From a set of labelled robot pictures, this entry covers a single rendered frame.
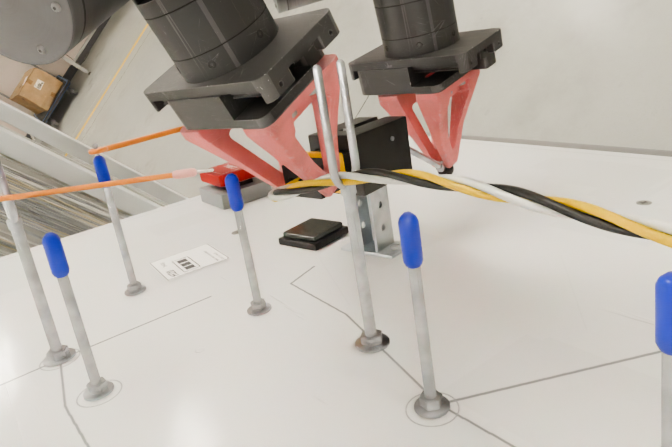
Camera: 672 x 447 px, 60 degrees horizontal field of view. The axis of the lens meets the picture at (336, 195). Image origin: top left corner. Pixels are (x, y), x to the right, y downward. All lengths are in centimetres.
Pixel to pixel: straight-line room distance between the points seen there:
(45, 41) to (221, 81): 9
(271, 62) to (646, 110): 153
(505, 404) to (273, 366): 11
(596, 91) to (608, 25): 24
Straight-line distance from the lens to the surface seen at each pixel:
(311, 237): 43
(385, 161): 38
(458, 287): 35
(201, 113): 32
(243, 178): 59
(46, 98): 758
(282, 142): 30
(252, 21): 30
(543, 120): 189
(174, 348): 35
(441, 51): 43
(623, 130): 175
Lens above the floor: 136
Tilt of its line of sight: 35 degrees down
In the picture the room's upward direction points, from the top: 57 degrees counter-clockwise
